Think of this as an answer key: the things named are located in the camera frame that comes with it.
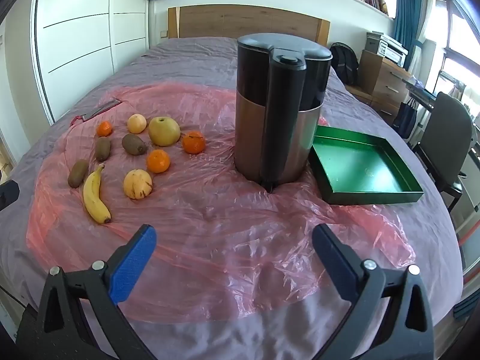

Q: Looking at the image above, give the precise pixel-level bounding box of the teal curtain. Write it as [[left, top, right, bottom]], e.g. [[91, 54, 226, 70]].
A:
[[392, 0, 424, 72]]

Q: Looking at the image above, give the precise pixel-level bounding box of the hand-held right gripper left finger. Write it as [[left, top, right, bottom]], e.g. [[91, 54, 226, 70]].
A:
[[36, 224, 157, 360]]

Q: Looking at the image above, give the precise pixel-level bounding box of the wooden headboard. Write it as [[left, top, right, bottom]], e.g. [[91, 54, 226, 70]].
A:
[[167, 5, 331, 46]]

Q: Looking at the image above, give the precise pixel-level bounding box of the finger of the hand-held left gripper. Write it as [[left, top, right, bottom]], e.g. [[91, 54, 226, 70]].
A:
[[0, 179, 20, 212]]

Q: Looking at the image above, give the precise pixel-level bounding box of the white printer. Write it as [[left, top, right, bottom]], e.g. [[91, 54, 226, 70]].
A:
[[365, 32, 409, 68]]

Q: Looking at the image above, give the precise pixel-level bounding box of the grey office chair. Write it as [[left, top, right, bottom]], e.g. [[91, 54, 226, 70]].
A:
[[412, 92, 475, 211]]

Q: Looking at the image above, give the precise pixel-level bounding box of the pink plastic sheet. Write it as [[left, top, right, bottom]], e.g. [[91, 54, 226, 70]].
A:
[[26, 82, 417, 325]]

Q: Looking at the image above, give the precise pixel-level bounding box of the green tray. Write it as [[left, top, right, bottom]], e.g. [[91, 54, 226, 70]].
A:
[[308, 124, 425, 206]]

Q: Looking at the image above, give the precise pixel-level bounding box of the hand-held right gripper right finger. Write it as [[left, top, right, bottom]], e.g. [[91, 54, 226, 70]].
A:
[[312, 223, 436, 360]]

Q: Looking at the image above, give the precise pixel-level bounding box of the large yellow apple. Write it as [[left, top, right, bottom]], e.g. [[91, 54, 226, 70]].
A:
[[148, 116, 181, 147]]

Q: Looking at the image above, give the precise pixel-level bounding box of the mandarin with green stem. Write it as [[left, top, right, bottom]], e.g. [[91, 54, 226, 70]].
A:
[[182, 131, 206, 155]]

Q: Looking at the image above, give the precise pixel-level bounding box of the yellow banana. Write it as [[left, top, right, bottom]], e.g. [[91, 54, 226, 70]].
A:
[[83, 163, 112, 224]]

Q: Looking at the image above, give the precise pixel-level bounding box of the grey desk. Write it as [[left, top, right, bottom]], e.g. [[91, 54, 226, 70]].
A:
[[407, 77, 441, 111]]

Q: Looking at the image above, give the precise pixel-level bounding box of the black backpack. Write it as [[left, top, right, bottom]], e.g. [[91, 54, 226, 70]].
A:
[[330, 42, 360, 85]]

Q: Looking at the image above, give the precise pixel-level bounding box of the spotted yellow apple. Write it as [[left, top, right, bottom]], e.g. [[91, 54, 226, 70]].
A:
[[123, 169, 153, 200]]

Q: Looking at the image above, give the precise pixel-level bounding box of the wooden drawer cabinet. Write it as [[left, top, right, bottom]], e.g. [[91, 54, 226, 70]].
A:
[[347, 49, 413, 119]]

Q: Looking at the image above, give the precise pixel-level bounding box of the dark blue bag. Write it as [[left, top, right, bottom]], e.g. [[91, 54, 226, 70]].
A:
[[392, 99, 419, 139]]

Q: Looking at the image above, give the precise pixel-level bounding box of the white wardrobe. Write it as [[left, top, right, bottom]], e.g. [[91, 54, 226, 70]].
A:
[[32, 0, 151, 124]]

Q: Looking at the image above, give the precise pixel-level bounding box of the orange mandarin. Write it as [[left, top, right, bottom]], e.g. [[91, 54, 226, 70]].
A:
[[146, 149, 171, 174]]

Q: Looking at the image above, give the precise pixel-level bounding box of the window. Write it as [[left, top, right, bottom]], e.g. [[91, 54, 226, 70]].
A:
[[424, 0, 480, 121]]

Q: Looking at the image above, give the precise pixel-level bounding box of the pale yellow orange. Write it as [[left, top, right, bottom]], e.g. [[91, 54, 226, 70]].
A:
[[127, 113, 148, 134]]

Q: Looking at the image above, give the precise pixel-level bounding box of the brown kiwi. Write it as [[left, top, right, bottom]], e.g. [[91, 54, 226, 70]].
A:
[[95, 137, 112, 162], [121, 133, 148, 156], [67, 159, 90, 189]]

